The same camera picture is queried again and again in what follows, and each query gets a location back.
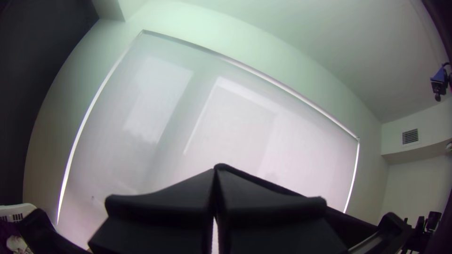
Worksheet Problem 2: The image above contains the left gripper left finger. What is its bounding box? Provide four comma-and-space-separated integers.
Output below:
87, 168, 216, 254

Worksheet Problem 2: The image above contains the white wall vent grille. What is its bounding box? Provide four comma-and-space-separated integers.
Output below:
401, 128, 420, 146

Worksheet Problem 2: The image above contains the white laundry basket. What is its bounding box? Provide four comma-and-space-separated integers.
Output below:
0, 203, 38, 224

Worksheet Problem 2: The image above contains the heap of clothes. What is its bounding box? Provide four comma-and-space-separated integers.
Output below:
0, 221, 34, 254

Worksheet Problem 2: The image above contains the white roller blind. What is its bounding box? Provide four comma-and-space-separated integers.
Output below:
56, 30, 361, 248

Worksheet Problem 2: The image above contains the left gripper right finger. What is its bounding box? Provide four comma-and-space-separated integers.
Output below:
214, 163, 349, 254

